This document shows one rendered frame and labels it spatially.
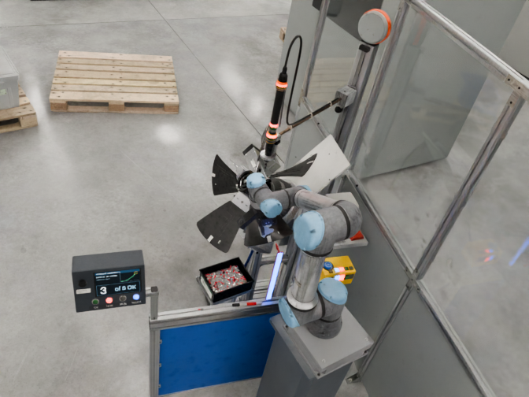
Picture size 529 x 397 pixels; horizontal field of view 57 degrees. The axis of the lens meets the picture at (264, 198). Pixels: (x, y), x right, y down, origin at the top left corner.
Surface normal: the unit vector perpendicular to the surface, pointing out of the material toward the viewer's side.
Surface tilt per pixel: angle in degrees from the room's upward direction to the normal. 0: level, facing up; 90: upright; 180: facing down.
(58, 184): 0
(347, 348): 3
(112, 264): 15
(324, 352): 3
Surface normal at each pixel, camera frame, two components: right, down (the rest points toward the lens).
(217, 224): -0.24, -0.06
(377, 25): -0.62, 0.44
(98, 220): 0.15, -0.74
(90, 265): 0.08, -0.89
